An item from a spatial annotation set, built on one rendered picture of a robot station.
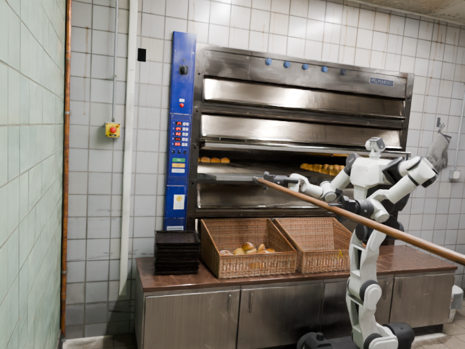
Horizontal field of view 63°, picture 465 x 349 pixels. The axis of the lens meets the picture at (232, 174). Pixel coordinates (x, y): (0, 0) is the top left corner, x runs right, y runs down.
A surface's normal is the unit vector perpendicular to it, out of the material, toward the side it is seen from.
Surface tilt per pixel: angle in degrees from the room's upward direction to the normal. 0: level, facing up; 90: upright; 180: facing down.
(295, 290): 90
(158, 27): 90
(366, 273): 90
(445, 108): 90
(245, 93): 70
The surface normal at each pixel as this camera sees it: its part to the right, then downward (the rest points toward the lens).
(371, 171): -0.55, -0.03
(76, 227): 0.33, 0.13
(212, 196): 0.33, -0.22
